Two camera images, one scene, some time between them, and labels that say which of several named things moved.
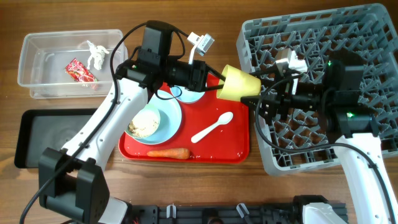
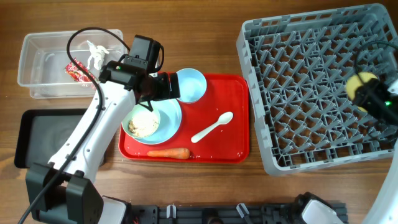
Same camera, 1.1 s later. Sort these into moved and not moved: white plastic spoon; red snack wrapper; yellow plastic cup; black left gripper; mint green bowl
Moved: black left gripper; yellow plastic cup
Not moved: white plastic spoon; red snack wrapper; mint green bowl
